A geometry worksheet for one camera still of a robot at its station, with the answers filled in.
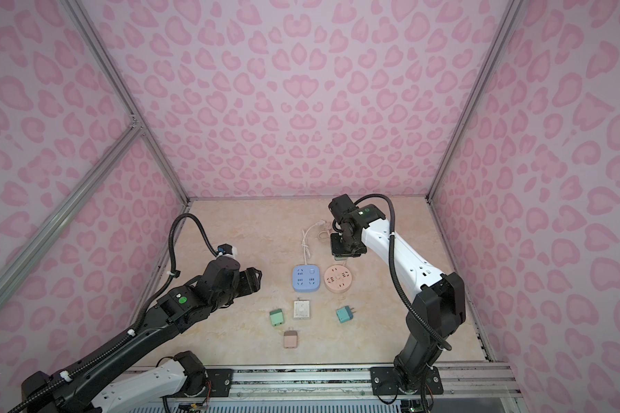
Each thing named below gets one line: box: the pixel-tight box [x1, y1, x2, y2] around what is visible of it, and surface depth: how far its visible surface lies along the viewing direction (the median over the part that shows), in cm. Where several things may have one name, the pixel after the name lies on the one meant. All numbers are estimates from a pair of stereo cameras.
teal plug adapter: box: [335, 305, 356, 324], surface depth 86 cm
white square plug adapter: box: [292, 299, 310, 321], surface depth 86 cm
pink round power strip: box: [323, 264, 353, 294], surface depth 94 cm
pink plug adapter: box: [283, 326, 298, 349], surface depth 82 cm
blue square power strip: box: [291, 265, 321, 293], surface depth 93 cm
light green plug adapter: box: [269, 308, 284, 327], surface depth 86 cm
